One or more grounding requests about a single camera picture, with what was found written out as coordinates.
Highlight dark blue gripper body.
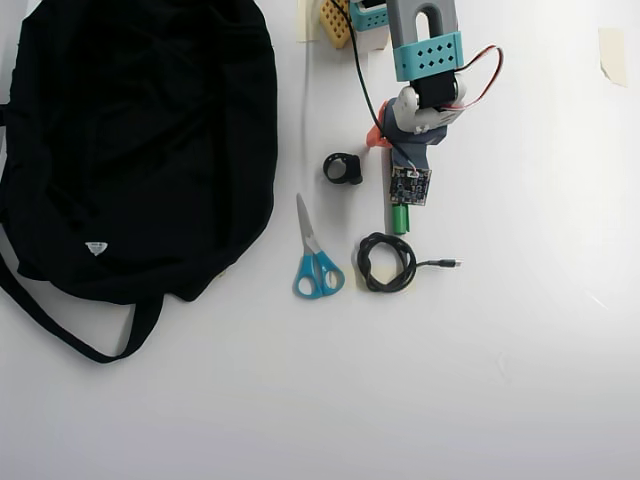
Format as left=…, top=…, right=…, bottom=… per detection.
left=381, top=96, right=450, bottom=171

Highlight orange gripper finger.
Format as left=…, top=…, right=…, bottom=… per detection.
left=364, top=99, right=393, bottom=151

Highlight green and black marker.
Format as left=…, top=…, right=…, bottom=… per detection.
left=387, top=148, right=413, bottom=236

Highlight yellow perforated robot base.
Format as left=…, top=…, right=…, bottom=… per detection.
left=318, top=0, right=354, bottom=50

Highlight black fabric bag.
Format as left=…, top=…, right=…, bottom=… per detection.
left=0, top=0, right=279, bottom=365

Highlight beige masking tape strip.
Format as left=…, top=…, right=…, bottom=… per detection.
left=297, top=0, right=322, bottom=44

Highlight large beige masking tape piece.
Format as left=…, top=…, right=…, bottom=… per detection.
left=598, top=27, right=629, bottom=88

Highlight bare camera circuit board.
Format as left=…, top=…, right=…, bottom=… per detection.
left=388, top=165, right=433, bottom=207

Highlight black plastic ring clip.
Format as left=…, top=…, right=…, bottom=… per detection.
left=321, top=152, right=363, bottom=187

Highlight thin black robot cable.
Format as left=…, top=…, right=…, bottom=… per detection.
left=343, top=0, right=385, bottom=137

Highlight blue handled scissors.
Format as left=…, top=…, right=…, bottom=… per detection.
left=292, top=193, right=347, bottom=301

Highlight red and white servo wire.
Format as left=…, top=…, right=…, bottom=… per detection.
left=436, top=45, right=506, bottom=114

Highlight coiled black USB cable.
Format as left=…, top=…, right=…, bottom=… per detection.
left=357, top=231, right=463, bottom=295

